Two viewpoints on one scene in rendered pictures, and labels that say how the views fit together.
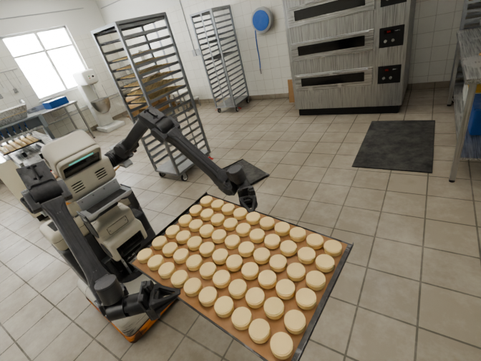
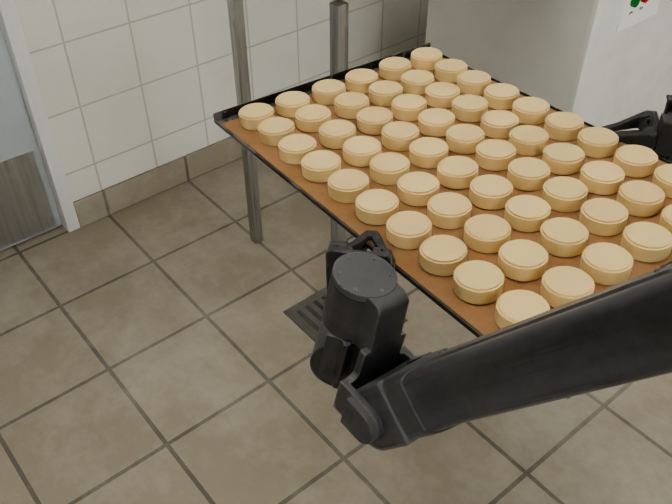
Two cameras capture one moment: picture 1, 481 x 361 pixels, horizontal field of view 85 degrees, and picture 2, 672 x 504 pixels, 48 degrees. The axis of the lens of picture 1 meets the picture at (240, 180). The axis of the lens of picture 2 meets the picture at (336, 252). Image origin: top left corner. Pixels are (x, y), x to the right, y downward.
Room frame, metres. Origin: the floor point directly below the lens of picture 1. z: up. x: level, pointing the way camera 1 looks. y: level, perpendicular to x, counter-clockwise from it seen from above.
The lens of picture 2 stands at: (1.41, 0.07, 1.52)
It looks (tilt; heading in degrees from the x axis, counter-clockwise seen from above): 41 degrees down; 191
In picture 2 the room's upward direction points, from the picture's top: straight up
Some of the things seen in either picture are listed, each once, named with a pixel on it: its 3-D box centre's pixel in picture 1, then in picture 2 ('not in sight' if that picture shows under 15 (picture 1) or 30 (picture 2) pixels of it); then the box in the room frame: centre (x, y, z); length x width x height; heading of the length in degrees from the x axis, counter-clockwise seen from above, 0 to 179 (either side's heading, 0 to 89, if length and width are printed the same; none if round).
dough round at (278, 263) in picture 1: (278, 263); (374, 120); (0.52, -0.04, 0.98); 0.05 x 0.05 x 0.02
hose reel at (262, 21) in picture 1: (265, 41); not in sight; (5.44, -1.13, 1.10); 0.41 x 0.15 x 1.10; 51
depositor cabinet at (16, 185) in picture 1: (36, 172); not in sight; (3.68, 2.78, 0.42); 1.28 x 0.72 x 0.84; 41
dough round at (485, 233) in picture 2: (217, 219); (487, 233); (0.77, 0.12, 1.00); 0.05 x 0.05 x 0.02
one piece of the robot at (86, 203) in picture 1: (108, 205); not in sight; (1.23, 0.71, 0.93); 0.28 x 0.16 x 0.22; 135
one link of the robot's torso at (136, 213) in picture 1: (131, 233); not in sight; (1.36, 0.76, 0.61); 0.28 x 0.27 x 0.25; 135
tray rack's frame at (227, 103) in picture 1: (222, 61); not in sight; (5.66, -0.29, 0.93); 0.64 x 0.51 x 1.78; 143
